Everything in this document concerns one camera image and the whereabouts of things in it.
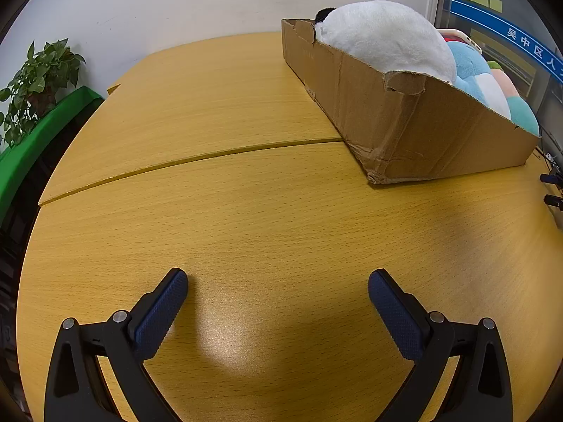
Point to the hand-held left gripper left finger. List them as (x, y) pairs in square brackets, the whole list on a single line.
[(158, 312)]

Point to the green potted plant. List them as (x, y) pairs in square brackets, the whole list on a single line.
[(39, 74)]

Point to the white plush toy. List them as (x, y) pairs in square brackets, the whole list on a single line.
[(387, 39)]

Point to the pink and teal plush toy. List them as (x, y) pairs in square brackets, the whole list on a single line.
[(523, 114)]

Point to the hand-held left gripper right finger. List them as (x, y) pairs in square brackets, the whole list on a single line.
[(398, 316)]

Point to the small black adapter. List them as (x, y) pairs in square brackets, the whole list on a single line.
[(552, 177)]

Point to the black power brick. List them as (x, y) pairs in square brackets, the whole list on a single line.
[(555, 200)]

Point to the blue banner strip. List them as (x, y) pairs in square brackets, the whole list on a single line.
[(506, 26)]

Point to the light blue plush toy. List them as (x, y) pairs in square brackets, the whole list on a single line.
[(470, 66)]

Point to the brown cardboard box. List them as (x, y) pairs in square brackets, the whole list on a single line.
[(396, 132)]

